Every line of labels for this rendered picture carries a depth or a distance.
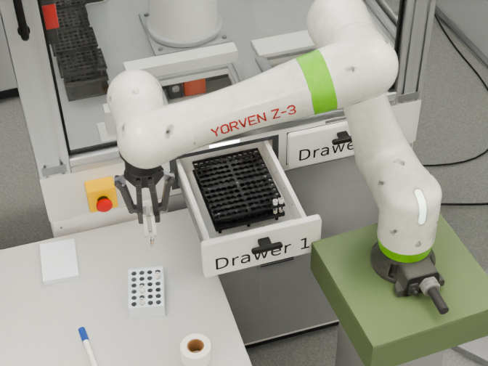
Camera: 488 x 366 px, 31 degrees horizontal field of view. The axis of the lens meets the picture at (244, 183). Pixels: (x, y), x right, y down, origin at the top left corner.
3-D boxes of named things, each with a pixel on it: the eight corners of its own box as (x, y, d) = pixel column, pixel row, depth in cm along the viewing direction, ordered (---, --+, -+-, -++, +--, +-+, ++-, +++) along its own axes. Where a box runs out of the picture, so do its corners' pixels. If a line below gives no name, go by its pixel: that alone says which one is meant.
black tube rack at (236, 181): (285, 222, 219) (285, 204, 215) (216, 238, 215) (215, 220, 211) (257, 165, 235) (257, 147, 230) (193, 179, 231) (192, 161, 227)
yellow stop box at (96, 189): (119, 209, 223) (115, 188, 218) (91, 215, 222) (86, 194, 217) (115, 195, 227) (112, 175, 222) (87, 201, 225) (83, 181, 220)
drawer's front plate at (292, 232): (319, 250, 215) (322, 218, 207) (204, 278, 209) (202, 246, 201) (317, 245, 216) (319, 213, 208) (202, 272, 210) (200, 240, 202)
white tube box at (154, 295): (165, 315, 208) (164, 305, 205) (129, 319, 208) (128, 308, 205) (164, 276, 217) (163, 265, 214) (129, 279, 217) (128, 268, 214)
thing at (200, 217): (311, 242, 214) (311, 224, 210) (208, 266, 209) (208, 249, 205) (261, 141, 243) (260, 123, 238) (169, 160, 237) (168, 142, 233)
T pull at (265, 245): (283, 247, 204) (283, 244, 203) (252, 255, 203) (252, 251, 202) (278, 237, 207) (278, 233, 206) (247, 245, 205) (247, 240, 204)
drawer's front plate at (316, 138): (388, 147, 242) (393, 115, 235) (288, 168, 236) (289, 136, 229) (386, 142, 243) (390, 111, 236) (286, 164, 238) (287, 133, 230)
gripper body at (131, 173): (120, 165, 180) (125, 198, 186) (163, 163, 180) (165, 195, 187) (120, 141, 185) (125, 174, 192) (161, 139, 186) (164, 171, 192)
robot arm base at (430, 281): (468, 313, 194) (472, 295, 190) (405, 329, 191) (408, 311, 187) (418, 232, 213) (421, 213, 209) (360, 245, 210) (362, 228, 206)
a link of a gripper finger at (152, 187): (145, 167, 188) (152, 166, 188) (153, 204, 196) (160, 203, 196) (146, 179, 185) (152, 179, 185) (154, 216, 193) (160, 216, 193)
